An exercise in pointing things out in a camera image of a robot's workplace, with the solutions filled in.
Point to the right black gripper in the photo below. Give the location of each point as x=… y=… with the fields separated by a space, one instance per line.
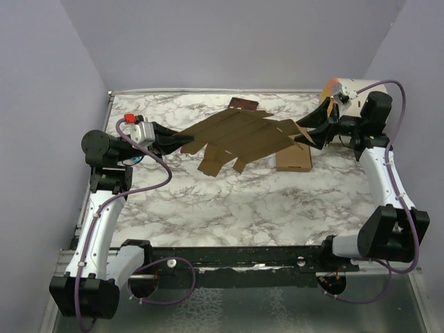
x=320 y=134

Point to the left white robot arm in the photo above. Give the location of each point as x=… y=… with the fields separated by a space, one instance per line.
x=91 y=283

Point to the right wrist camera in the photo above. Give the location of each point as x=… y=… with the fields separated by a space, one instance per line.
x=343 y=95

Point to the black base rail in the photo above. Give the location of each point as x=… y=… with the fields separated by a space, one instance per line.
x=250 y=266

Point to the dark paperback book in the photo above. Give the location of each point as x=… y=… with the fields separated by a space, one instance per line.
x=243 y=104

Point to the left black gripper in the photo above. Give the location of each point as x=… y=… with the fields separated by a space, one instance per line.
x=164 y=142

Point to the folded brown cardboard box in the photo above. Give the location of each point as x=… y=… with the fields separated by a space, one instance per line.
x=292 y=157

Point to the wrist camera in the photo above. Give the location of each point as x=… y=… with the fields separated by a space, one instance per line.
x=141 y=130
x=343 y=95

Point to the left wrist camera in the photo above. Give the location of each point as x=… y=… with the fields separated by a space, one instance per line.
x=141 y=130

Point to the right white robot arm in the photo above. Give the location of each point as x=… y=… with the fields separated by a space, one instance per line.
x=395 y=229

